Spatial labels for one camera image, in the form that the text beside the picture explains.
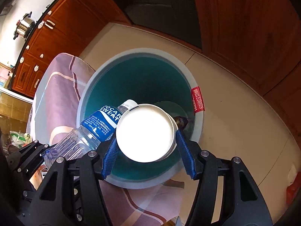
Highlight clear Pocari Sweat bottle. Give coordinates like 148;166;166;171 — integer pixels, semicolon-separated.
44;99;137;168

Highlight white round cup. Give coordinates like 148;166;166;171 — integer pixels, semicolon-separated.
116;104;178;163

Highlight teal trash bin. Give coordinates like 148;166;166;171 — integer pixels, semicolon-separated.
77;48;204;189

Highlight wooden kitchen cabinets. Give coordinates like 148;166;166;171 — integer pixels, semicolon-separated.
11;0;300;142

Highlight white plastic bag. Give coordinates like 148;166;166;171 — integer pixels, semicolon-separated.
10;131;32;148

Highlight plaid tablecloth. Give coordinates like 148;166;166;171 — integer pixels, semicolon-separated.
27;53;184;225

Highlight steel cooking pot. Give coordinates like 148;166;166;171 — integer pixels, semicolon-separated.
13;12;36;40

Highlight black built-in oven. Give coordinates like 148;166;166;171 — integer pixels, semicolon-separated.
113;0;201;48

